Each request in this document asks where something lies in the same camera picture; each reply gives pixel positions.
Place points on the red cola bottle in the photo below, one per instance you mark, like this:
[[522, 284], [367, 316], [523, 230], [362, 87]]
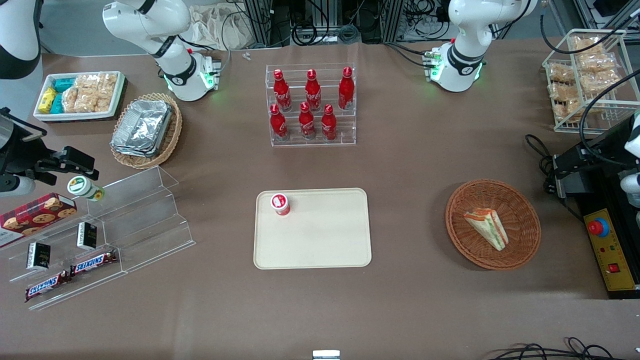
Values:
[[307, 124], [282, 92], [313, 92], [346, 92], [278, 125], [328, 125]]

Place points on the small black snack box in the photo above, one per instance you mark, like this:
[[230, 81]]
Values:
[[38, 256], [87, 236]]

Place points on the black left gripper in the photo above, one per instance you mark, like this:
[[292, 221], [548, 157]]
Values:
[[596, 151]]

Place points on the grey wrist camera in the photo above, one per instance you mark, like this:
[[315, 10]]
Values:
[[631, 189], [15, 186]]

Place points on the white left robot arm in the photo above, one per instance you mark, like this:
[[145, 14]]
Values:
[[465, 60]]

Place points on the red white lidded cup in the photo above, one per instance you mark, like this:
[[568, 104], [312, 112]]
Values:
[[280, 204]]

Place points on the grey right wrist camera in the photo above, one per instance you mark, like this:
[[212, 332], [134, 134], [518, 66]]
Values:
[[15, 186]]

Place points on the oval light wicker basket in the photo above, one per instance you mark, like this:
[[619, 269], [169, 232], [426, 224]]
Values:
[[172, 135]]

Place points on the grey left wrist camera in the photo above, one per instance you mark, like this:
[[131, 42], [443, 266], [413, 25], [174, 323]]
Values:
[[631, 189]]

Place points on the triangle sandwich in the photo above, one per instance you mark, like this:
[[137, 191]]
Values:
[[487, 227]]

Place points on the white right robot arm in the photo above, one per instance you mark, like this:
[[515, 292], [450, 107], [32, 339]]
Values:
[[175, 70]]

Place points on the yellow snack packet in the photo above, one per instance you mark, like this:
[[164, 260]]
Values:
[[47, 100]]

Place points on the green lidded white cup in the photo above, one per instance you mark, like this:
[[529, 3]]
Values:
[[82, 187]]

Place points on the red emergency stop button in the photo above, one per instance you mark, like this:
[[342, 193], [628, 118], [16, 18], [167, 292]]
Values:
[[599, 227]]

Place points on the stacked aluminium foil trays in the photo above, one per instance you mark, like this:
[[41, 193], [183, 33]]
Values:
[[142, 127]]

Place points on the white rectangular snack bin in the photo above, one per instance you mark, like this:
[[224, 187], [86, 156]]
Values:
[[80, 116]]

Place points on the red plaid cookie box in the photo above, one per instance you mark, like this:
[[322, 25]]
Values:
[[35, 215]]

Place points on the Snickers chocolate bar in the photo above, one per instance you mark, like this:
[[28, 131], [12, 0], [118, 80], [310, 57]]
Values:
[[94, 263], [47, 286]]

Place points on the black yellow control box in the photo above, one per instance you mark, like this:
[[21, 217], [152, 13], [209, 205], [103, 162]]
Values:
[[612, 250]]

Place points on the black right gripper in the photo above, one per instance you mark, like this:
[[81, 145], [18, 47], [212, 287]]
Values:
[[21, 154]]

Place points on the beige cloth bag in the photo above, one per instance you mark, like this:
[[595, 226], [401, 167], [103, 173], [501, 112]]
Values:
[[215, 27]]

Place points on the clear rice cracker bag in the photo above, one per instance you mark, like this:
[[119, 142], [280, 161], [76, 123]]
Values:
[[71, 100], [107, 90], [86, 102], [87, 82]]

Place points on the clear acrylic stepped shelf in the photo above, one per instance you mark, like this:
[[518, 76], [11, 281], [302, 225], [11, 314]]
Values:
[[145, 220]]

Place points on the clear acrylic bottle rack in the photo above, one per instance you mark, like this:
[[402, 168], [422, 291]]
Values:
[[310, 142]]

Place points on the teal snack packet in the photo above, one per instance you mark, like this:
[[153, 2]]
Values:
[[64, 85], [57, 104]]

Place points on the clear fried snack bag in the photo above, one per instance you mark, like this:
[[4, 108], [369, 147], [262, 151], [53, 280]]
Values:
[[561, 73], [562, 91], [586, 45], [602, 84], [597, 62], [567, 111]]

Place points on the round brown wicker basket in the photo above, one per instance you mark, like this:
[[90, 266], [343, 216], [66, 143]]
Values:
[[470, 245]]

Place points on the small white edge block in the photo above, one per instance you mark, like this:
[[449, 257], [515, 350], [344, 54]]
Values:
[[326, 355]]

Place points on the beige plastic tray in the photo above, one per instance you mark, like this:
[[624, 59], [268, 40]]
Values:
[[320, 240]]

